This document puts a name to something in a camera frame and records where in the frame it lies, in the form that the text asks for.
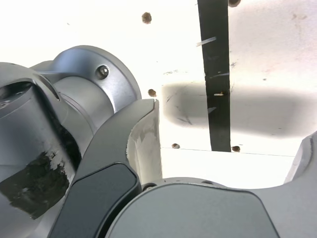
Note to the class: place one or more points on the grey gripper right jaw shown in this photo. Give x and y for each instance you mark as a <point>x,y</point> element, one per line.
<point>198,210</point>

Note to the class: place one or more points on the black tape strip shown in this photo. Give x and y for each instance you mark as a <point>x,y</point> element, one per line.
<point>218,74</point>

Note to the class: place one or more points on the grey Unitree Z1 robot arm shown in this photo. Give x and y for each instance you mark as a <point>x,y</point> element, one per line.
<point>37,111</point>

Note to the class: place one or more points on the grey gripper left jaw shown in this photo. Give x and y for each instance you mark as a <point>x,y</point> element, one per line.
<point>111,148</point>

